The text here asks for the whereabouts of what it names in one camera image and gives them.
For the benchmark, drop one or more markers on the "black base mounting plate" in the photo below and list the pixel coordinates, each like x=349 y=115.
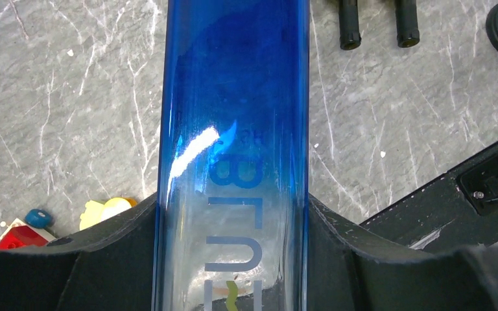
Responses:
x=459 y=207

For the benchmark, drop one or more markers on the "green labelled wine bottle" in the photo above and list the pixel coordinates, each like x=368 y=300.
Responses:
x=408 y=34

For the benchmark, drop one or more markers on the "blue water bottle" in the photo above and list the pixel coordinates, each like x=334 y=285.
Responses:
x=232 y=217

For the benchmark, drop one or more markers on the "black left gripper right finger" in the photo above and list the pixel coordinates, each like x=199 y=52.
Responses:
x=350 y=268

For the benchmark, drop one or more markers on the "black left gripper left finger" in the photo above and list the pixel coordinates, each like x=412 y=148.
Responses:
x=109 y=266

